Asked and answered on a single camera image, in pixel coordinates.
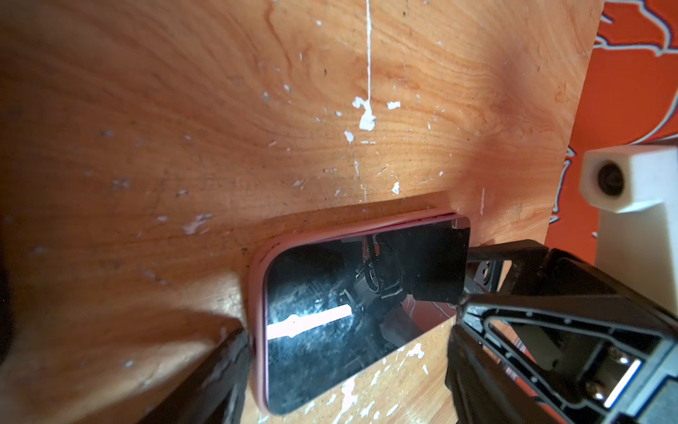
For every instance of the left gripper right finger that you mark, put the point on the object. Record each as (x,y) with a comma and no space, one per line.
(481,390)

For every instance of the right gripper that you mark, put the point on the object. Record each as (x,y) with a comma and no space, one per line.
(587,348)

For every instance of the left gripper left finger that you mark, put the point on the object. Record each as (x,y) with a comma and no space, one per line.
(215,391)

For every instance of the pink phone case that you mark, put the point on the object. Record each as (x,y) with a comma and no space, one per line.
(257,318)

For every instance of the black smartphone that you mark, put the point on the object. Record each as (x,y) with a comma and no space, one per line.
(360,307)

